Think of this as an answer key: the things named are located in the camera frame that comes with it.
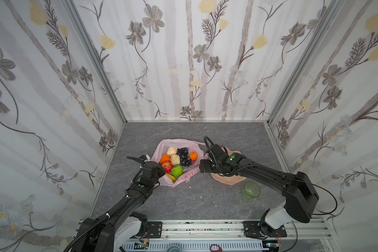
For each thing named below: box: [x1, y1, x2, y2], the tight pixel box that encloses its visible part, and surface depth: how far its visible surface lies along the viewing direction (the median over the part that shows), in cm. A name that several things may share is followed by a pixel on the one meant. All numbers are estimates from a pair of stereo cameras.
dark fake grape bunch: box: [176, 147, 192, 167], surface depth 100 cm
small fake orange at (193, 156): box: [189, 151, 198, 161], surface depth 99 cm
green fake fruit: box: [171, 164, 184, 177], surface depth 90 cm
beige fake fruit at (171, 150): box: [166, 146, 178, 156], surface depth 100 cm
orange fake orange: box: [159, 153, 171, 165], surface depth 95 cm
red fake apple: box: [161, 160, 173, 174], surface depth 92 cm
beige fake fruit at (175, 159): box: [170, 153, 181, 166], surface depth 95 cm
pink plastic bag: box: [151, 138, 207, 188], surface depth 95 cm
